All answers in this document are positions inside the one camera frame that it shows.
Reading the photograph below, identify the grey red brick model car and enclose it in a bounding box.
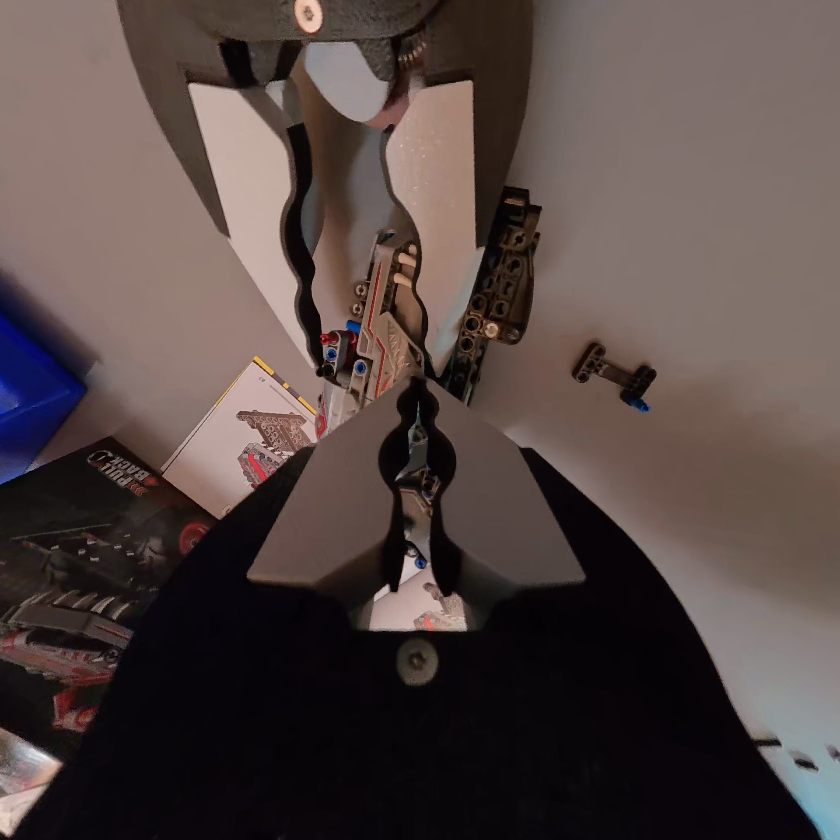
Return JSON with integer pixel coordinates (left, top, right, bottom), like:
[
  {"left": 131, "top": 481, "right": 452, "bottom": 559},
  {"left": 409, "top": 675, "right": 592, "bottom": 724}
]
[{"left": 317, "top": 185, "right": 544, "bottom": 572}]

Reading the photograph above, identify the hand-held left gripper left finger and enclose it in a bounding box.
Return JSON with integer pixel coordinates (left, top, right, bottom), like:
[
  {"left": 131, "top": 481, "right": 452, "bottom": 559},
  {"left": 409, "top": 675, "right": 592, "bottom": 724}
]
[{"left": 246, "top": 377, "right": 416, "bottom": 595}]

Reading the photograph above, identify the grey desk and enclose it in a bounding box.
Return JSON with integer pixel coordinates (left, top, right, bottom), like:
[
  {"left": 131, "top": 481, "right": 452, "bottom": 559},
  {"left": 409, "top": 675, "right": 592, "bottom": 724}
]
[{"left": 0, "top": 0, "right": 840, "bottom": 840}]

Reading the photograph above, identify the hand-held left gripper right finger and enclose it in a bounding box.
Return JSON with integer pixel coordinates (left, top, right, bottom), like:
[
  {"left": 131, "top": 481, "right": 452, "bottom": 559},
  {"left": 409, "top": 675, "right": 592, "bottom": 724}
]
[{"left": 419, "top": 377, "right": 586, "bottom": 621}]

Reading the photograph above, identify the open instruction booklet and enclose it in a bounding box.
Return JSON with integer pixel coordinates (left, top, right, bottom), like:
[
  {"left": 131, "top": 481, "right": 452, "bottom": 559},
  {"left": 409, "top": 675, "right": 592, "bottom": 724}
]
[{"left": 161, "top": 356, "right": 472, "bottom": 632}]

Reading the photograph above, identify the black toy set box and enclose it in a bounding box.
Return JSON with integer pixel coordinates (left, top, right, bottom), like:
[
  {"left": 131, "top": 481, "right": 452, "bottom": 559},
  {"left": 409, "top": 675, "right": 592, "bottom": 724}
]
[{"left": 0, "top": 436, "right": 221, "bottom": 756}]

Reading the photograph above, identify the blue plastic bin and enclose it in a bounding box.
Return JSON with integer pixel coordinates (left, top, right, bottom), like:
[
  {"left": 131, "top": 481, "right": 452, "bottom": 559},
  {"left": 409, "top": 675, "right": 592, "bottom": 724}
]
[{"left": 0, "top": 272, "right": 89, "bottom": 487}]

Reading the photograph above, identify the small black beam assembly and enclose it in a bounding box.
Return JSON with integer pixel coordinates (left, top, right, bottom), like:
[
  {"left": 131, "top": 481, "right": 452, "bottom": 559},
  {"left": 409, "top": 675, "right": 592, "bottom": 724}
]
[{"left": 571, "top": 341, "right": 658, "bottom": 414}]

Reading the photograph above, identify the clear plastic bag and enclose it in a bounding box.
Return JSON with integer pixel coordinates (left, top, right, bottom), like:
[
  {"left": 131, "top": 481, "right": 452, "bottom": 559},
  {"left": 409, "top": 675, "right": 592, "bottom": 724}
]
[{"left": 0, "top": 725, "right": 64, "bottom": 800}]

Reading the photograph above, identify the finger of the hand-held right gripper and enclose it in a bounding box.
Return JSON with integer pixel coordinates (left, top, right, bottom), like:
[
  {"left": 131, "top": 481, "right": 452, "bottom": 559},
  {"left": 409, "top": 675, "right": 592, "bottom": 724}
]
[
  {"left": 382, "top": 79, "right": 487, "bottom": 380},
  {"left": 185, "top": 80, "right": 328, "bottom": 371}
]

